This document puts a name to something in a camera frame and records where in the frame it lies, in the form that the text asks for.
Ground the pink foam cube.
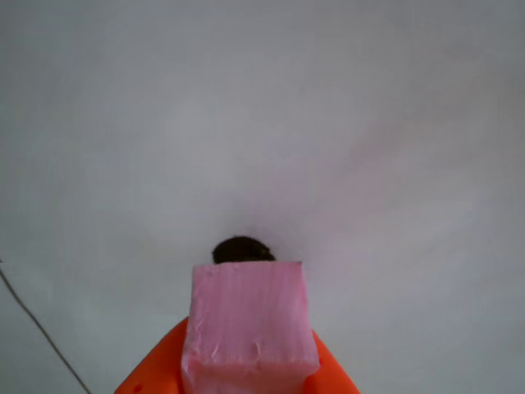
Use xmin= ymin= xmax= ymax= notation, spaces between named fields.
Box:
xmin=180 ymin=261 xmax=322 ymax=394

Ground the black dot mark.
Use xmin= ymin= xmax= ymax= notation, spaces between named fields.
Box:
xmin=211 ymin=235 xmax=277 ymax=264

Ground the white paper sheet with lines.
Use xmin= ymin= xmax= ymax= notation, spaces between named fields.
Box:
xmin=0 ymin=0 xmax=525 ymax=394

